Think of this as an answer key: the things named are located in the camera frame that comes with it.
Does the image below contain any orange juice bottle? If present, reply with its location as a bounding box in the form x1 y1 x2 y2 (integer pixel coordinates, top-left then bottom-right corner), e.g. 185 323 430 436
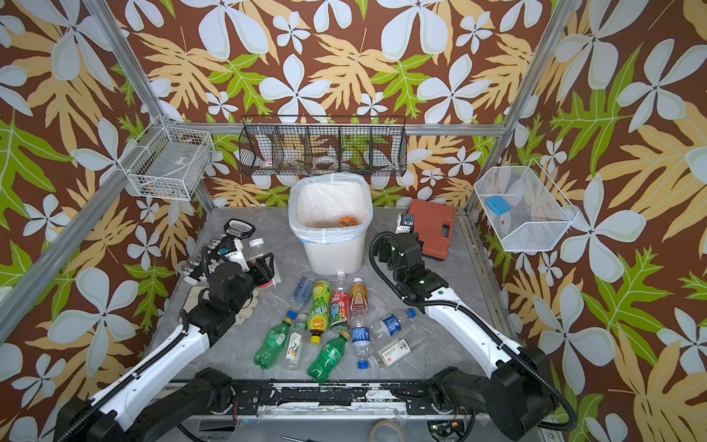
339 217 359 228

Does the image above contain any white wire basket left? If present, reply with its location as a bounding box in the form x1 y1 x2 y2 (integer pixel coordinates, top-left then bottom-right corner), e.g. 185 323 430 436
119 117 215 201

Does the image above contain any white plastic trash bin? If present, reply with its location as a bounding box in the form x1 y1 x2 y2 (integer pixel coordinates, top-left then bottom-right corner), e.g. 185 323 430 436
291 175 374 276

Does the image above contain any blue cap water bottle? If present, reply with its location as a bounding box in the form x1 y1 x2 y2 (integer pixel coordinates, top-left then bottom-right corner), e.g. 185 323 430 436
369 308 417 340

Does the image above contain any blue label water bottle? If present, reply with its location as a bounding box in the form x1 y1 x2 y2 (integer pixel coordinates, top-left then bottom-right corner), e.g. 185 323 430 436
290 276 315 311
351 315 372 370

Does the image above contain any clear bin liner bag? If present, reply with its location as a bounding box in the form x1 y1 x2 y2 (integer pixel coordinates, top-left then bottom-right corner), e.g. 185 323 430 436
288 172 374 244

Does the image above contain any pink label clear bottle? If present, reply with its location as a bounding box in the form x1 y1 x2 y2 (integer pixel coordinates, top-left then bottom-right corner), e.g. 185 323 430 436
248 238 280 288

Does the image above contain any green soda bottle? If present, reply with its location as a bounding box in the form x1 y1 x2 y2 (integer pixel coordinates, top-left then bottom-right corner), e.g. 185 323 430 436
307 331 351 385
253 311 298 369

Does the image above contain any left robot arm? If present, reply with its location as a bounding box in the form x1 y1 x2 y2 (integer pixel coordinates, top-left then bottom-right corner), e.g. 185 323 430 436
53 252 275 441

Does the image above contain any white label drink bottle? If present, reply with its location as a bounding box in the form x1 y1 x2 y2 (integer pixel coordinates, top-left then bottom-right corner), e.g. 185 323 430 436
282 313 309 370

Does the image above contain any black screwdriver bit holder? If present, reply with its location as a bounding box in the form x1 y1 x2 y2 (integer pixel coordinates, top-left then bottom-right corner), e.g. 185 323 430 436
180 218 256 285

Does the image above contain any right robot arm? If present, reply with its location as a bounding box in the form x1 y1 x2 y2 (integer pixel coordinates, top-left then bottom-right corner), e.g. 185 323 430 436
368 214 578 441

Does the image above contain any green soda bottle middle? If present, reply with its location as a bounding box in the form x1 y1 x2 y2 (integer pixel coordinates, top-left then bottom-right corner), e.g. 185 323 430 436
307 331 351 385

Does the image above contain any blue object in basket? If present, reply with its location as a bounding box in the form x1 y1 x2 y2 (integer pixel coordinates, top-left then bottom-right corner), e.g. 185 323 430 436
486 195 511 215

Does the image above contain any blue label water bottle upright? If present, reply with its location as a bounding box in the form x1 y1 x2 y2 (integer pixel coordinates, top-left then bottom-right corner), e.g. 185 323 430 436
351 315 372 370

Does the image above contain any red label soda bottle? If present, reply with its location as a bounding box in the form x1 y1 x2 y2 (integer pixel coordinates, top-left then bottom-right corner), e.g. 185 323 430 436
330 271 350 333

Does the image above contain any red plastic tool case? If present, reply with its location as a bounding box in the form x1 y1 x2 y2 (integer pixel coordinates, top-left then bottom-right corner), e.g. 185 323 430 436
408 199 457 261

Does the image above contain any green soda bottle left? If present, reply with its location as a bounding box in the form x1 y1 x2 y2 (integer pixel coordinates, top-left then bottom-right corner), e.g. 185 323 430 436
253 311 298 369

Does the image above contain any tall green yellow bottle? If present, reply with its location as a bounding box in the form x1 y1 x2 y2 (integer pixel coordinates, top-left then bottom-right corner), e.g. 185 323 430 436
307 280 333 345

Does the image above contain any black wire wall basket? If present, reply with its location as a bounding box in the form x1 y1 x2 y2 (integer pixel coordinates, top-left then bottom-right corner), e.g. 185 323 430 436
237 115 409 177

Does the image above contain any white mesh basket right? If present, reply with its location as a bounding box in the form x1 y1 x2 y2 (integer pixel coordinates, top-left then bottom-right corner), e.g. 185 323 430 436
474 161 579 253

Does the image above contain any brown tea bottle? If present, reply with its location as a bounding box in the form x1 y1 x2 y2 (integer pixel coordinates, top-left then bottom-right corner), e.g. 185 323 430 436
350 277 369 315

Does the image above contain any clear bottle white label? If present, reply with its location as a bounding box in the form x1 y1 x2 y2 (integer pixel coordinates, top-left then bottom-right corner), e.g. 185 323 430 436
366 337 426 369

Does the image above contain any tape roll foreground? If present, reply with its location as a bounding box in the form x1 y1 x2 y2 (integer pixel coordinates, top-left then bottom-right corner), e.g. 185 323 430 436
368 420 406 442

